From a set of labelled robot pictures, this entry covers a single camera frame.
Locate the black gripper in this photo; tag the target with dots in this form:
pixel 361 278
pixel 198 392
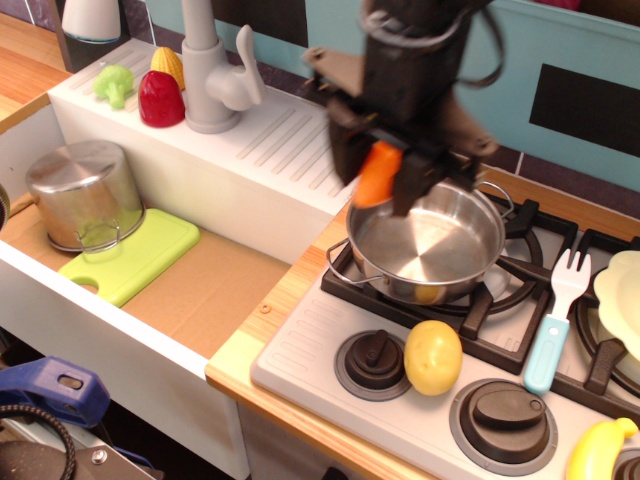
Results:
pixel 401 91

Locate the orange toy carrot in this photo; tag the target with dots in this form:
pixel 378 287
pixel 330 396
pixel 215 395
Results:
pixel 377 176

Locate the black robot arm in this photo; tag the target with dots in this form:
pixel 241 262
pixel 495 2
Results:
pixel 433 15

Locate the steel pan on stove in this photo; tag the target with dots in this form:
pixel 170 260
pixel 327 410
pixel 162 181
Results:
pixel 439 252

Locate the upside-down steel pot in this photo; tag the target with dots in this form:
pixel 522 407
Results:
pixel 86 195

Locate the left black burner grate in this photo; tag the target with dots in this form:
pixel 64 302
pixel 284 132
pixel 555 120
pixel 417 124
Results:
pixel 498 331

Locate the black burner grate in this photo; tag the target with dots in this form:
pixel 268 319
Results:
pixel 595 377
pixel 498 331

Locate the grey toy faucet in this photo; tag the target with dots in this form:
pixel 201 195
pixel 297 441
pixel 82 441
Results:
pixel 217 92

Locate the teal cabinet right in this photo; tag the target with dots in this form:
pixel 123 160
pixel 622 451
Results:
pixel 568 92

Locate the yellow toy potato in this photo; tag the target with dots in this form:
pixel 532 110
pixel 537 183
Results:
pixel 433 357

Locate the left black stove knob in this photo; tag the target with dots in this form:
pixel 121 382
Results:
pixel 370 366

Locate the black stove knob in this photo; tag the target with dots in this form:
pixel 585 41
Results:
pixel 370 366
pixel 503 428
pixel 627 465

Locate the red toy pepper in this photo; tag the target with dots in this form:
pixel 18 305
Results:
pixel 161 103

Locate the yellow toy corn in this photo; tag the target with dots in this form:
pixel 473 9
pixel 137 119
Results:
pixel 165 60

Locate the white blue toy fork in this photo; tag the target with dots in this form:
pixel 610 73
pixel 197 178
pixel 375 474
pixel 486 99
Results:
pixel 570 279

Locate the pale green plate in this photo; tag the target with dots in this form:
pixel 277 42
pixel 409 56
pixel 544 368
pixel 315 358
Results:
pixel 617 290

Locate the green toy broccoli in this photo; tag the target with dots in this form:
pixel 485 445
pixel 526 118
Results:
pixel 113 84

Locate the green cutting board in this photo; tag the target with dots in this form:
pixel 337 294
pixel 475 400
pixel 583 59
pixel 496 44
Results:
pixel 120 273

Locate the middle black stove knob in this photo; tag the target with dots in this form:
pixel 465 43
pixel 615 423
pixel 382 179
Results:
pixel 503 428

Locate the right black burner grate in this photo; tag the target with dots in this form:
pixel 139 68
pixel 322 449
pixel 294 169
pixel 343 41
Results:
pixel 595 377

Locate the white bottle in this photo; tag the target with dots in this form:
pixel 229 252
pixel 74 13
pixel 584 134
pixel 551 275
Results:
pixel 92 21

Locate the yellow toy banana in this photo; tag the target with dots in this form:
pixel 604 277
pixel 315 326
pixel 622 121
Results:
pixel 596 453

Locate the right black stove knob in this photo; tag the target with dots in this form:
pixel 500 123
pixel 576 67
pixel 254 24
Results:
pixel 627 465

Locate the blue clamp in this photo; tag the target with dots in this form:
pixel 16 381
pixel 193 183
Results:
pixel 67 391

